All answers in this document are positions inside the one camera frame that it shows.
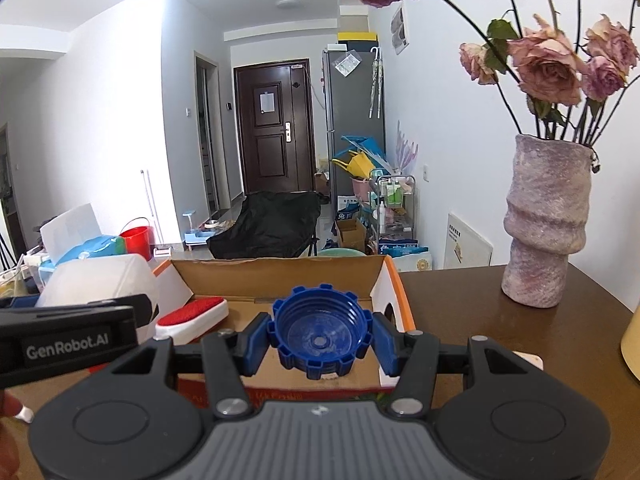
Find white metal pole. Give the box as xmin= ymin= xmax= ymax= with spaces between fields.
xmin=141 ymin=169 xmax=163 ymax=247

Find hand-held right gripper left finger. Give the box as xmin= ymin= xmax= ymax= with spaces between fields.
xmin=111 ymin=312 xmax=274 ymax=419

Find white board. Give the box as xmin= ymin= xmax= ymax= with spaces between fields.
xmin=445 ymin=211 xmax=494 ymax=269

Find blue tissue pack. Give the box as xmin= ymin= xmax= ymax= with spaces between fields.
xmin=39 ymin=203 xmax=127 ymax=267

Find dark brown entrance door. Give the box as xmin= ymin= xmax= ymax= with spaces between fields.
xmin=233 ymin=60 xmax=317 ymax=196

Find blue white carton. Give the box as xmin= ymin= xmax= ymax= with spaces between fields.
xmin=377 ymin=242 xmax=432 ymax=272

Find grey refrigerator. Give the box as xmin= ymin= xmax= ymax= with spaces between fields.
xmin=321 ymin=45 xmax=387 ymax=201

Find purple wall decal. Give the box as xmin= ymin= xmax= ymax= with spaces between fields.
xmin=395 ymin=120 xmax=420 ymax=173

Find folded clear umbrella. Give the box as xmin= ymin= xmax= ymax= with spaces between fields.
xmin=369 ymin=46 xmax=385 ymax=120

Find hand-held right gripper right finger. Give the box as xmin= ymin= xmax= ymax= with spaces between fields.
xmin=372 ymin=312 xmax=528 ymax=419

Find clear plastic packet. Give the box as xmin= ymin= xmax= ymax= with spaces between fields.
xmin=332 ymin=51 xmax=362 ymax=78

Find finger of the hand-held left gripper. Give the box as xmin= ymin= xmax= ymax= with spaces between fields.
xmin=0 ymin=294 xmax=152 ymax=335

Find printed cardboard box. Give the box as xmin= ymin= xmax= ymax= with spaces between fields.
xmin=152 ymin=254 xmax=417 ymax=406

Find blue bottle cap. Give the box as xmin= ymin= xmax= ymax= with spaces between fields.
xmin=266 ymin=284 xmax=373 ymax=380

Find brown floor carton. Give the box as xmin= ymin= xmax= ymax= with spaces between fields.
xmin=335 ymin=217 xmax=368 ymax=253

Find blue dustpan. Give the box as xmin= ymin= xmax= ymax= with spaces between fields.
xmin=341 ymin=135 xmax=386 ymax=162

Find yellow box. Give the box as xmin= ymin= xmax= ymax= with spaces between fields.
xmin=337 ymin=31 xmax=379 ymax=46

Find red lint brush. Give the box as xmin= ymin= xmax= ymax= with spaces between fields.
xmin=155 ymin=296 xmax=229 ymax=345

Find red bucket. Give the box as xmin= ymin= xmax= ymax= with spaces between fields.
xmin=119 ymin=226 xmax=152 ymax=261

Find yellow dustpan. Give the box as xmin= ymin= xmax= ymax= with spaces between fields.
xmin=332 ymin=152 xmax=373 ymax=178

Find bunch of dried pink roses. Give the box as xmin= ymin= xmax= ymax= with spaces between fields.
xmin=342 ymin=0 xmax=640 ymax=143

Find white plastic box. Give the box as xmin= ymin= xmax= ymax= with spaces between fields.
xmin=39 ymin=254 xmax=161 ymax=348

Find blue pet feeder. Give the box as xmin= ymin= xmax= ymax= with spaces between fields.
xmin=182 ymin=210 xmax=223 ymax=247

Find person's left hand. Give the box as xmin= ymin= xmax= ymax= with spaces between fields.
xmin=0 ymin=391 xmax=22 ymax=420

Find wall poster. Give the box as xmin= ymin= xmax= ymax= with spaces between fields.
xmin=391 ymin=2 xmax=411 ymax=56

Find black folding chair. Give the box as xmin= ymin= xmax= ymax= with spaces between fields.
xmin=206 ymin=191 xmax=322 ymax=261

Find pink textured vase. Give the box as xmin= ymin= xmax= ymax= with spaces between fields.
xmin=501 ymin=134 xmax=601 ymax=309

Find grey side door frame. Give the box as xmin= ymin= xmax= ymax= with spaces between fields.
xmin=195 ymin=51 xmax=222 ymax=213

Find metal trolley rack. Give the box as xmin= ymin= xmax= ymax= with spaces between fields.
xmin=369 ymin=170 xmax=417 ymax=256

